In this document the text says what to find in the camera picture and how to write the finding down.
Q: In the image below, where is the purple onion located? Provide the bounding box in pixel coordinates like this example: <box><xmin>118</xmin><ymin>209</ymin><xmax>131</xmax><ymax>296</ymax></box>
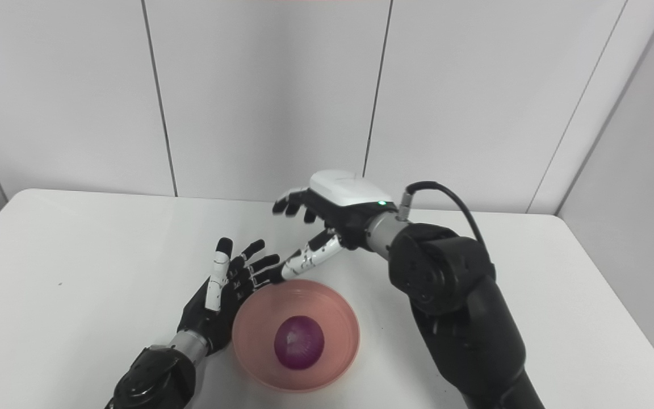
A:
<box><xmin>273</xmin><ymin>316</ymin><xmax>325</xmax><ymax>371</ymax></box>

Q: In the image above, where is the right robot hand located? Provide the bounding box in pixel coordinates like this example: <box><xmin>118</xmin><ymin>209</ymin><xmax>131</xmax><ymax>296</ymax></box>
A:
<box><xmin>272</xmin><ymin>170</ymin><xmax>395</xmax><ymax>282</ymax></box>

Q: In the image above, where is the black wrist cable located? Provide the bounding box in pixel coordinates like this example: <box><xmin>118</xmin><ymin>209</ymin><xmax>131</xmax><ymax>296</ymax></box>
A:
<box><xmin>396</xmin><ymin>181</ymin><xmax>495</xmax><ymax>265</ymax></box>

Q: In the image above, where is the pink plate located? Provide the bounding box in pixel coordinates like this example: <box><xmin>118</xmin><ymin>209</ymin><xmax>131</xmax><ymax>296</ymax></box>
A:
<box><xmin>232</xmin><ymin>279</ymin><xmax>360</xmax><ymax>393</ymax></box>

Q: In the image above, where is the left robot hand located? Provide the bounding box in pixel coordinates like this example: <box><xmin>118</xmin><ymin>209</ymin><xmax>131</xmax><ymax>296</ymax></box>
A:
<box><xmin>177</xmin><ymin>237</ymin><xmax>286</xmax><ymax>356</ymax></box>

